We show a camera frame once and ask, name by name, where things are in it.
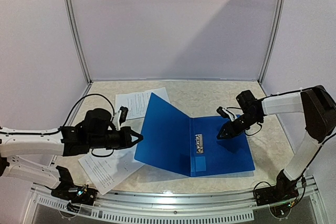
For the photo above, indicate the aluminium front rail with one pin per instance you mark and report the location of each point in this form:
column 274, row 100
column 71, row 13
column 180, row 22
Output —
column 130, row 207

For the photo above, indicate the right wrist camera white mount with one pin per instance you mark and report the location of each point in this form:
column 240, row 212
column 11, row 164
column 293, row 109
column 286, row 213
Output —
column 225, row 113

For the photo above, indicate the left aluminium frame post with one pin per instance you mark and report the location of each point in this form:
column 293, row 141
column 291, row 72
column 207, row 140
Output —
column 76, row 40

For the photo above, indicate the near white printed paper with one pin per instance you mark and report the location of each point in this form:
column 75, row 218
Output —
column 108, row 172

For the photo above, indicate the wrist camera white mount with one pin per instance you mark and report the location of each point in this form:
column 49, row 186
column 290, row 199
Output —
column 120, row 117
column 225, row 113

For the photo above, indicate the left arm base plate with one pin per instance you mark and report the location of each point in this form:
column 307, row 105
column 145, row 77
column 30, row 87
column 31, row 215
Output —
column 76, row 195

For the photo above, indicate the far white printed paper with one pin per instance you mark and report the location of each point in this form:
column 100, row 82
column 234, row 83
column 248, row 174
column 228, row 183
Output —
column 137, row 102

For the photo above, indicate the blue plastic folder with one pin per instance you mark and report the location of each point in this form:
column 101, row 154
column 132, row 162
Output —
column 169, row 143

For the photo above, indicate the aluminium frame post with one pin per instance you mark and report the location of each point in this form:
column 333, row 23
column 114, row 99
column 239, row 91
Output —
column 76, row 40
column 271, row 40

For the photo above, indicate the right aluminium frame post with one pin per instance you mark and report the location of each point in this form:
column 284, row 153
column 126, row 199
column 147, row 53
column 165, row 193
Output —
column 271, row 40

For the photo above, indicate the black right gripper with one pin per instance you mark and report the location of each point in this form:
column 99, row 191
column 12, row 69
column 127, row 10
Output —
column 233, row 127

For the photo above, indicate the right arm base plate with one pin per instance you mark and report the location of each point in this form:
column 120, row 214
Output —
column 266, row 194

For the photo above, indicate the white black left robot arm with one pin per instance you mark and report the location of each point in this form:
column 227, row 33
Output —
column 99, row 130

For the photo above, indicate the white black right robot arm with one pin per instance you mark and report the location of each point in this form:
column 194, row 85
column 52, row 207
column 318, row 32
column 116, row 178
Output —
column 317, row 109

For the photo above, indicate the white printed paper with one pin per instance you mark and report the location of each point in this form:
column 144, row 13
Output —
column 137, row 102
column 108, row 172

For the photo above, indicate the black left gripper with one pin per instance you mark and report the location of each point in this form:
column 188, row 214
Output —
column 126, row 141

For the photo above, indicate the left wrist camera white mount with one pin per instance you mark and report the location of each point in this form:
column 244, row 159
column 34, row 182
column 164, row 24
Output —
column 120, row 117

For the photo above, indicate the metal folder clip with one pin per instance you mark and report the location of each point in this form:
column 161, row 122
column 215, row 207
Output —
column 199, row 144

